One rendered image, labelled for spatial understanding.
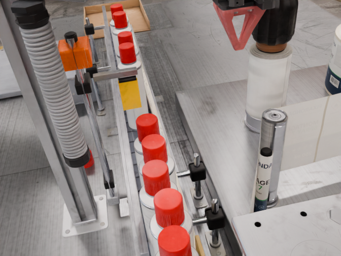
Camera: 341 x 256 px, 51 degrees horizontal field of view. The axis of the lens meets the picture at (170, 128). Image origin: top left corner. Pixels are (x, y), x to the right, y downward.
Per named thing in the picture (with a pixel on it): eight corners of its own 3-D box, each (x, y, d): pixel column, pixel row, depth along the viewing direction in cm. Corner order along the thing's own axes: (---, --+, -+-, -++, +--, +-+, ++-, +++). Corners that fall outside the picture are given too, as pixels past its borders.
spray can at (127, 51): (151, 129, 84) (140, 48, 71) (130, 133, 83) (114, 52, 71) (148, 116, 88) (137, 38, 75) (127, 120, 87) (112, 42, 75)
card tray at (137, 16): (150, 30, 144) (149, 20, 142) (86, 40, 141) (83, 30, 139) (140, 6, 168) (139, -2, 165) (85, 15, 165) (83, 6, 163)
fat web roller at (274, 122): (282, 205, 63) (296, 120, 52) (258, 211, 62) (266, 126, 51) (271, 187, 67) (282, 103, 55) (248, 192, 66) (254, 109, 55)
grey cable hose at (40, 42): (92, 166, 46) (44, 5, 34) (65, 171, 46) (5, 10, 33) (91, 149, 49) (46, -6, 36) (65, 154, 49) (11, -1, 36)
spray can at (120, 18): (141, 87, 100) (130, 14, 87) (123, 90, 99) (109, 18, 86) (139, 77, 104) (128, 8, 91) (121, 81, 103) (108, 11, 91)
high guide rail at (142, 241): (150, 258, 49) (149, 252, 48) (141, 260, 49) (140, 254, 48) (105, 8, 134) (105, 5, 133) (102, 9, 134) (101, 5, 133)
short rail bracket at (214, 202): (226, 249, 63) (227, 204, 55) (191, 257, 62) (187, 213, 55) (219, 234, 65) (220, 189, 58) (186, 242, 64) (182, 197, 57)
